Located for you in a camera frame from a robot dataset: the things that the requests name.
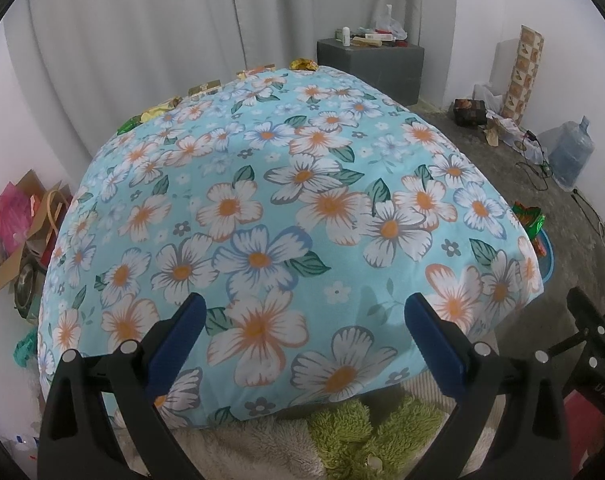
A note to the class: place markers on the small white bottle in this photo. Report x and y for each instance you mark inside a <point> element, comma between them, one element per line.
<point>345,37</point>

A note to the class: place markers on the red plastic bag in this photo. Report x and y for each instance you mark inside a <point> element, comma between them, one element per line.
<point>521,208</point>

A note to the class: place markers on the bright pink plastic bag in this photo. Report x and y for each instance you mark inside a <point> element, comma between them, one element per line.
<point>10,215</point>

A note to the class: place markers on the grey curtain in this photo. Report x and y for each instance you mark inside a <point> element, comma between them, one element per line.
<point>182,35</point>

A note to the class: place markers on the dark brown box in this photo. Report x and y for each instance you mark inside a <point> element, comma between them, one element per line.
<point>470,112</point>

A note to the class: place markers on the grey cabinet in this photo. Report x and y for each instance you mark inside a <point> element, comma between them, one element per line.
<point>377,67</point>

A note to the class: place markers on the blue water jug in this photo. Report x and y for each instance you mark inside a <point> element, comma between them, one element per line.
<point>572,155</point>

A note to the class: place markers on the beige fluffy cloth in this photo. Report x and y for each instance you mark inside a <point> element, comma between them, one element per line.
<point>242,452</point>

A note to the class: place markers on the metal bowl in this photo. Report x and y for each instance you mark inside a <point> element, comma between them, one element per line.
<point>30,285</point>

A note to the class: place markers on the blue mesh wastebasket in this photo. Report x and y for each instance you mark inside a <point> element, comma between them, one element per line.
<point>548,260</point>

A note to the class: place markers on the yellow wrapper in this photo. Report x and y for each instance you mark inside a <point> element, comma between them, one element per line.
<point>160,109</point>

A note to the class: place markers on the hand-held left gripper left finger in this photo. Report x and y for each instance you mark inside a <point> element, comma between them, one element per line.
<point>177,342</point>

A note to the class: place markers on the scattered papers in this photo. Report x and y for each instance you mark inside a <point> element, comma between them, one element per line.
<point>502,130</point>

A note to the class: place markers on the floral light blue blanket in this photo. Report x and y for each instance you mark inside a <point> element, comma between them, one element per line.
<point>292,210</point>

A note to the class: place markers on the white plastic bag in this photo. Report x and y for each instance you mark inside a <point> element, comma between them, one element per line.
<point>487,95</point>

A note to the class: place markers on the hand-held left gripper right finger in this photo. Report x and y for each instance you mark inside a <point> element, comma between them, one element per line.
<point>432,347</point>

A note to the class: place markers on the clear plastic bag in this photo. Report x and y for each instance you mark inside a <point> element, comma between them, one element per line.
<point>391,25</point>

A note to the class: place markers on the patterned paper roll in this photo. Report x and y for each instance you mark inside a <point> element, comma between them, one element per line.
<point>523,72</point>

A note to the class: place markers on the gold wrapper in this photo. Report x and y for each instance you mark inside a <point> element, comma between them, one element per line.
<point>304,64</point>

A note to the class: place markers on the green plush cloth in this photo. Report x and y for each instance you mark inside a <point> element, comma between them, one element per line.
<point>362,440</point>

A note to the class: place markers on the small green foil wrapper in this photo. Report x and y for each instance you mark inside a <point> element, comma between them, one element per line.
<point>128,124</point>

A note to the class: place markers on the cardboard box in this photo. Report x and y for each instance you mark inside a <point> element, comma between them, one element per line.
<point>37,240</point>

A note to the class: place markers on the small green plastic bag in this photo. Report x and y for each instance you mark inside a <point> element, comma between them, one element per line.
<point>26,350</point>

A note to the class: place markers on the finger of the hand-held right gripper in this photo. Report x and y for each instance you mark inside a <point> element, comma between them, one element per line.
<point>599,360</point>

